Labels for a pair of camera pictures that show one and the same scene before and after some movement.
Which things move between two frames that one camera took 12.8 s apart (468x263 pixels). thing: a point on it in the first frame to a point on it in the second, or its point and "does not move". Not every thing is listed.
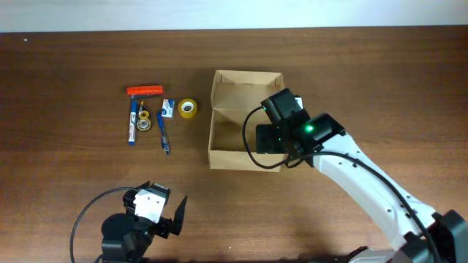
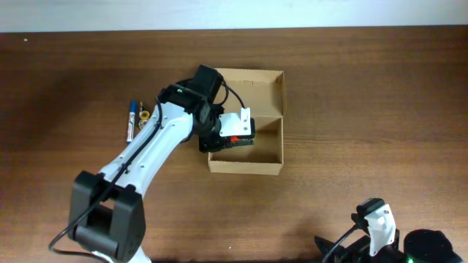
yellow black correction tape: [144, 123] does not move
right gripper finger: [269, 139] to [325, 247]
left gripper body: [165, 226] to [218, 143]
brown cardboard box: [235, 112] does not move
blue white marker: [132, 121] does not move
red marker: [149, 90] to [239, 140]
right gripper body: [268, 138] to [341, 250]
